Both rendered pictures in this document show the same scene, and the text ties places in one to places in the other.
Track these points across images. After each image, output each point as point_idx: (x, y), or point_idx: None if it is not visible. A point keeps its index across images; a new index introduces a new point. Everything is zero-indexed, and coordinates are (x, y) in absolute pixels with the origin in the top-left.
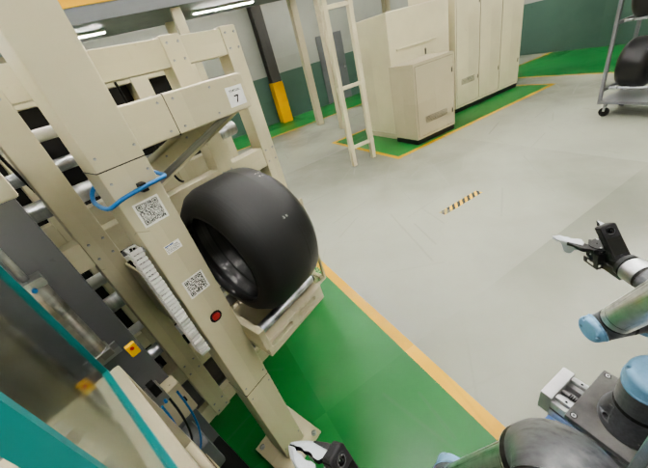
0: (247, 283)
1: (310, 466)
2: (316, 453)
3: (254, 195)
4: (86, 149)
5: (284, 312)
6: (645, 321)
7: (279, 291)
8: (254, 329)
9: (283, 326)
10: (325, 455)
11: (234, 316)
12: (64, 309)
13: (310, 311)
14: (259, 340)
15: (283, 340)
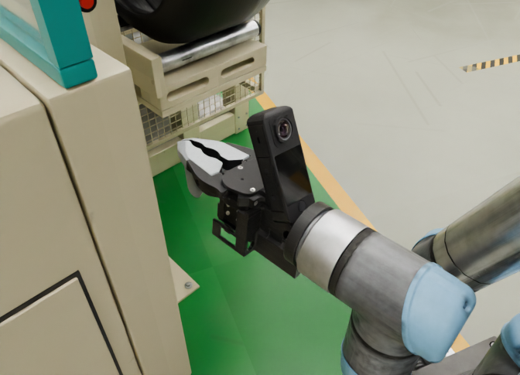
0: (146, 8)
1: (213, 162)
2: (227, 153)
3: None
4: None
5: (199, 62)
6: None
7: None
8: (145, 53)
9: (192, 76)
10: (255, 114)
11: (117, 22)
12: None
13: (240, 80)
14: (150, 73)
15: (187, 101)
